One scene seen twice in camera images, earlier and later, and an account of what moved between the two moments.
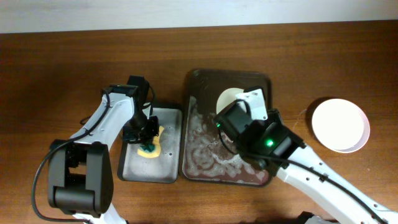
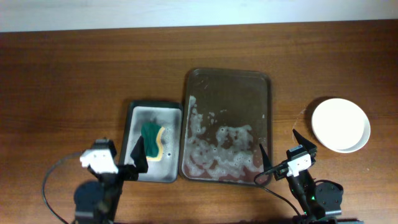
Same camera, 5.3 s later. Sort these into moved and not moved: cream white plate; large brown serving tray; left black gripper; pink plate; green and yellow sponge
Moved: left black gripper; cream white plate
Not moved: large brown serving tray; green and yellow sponge; pink plate
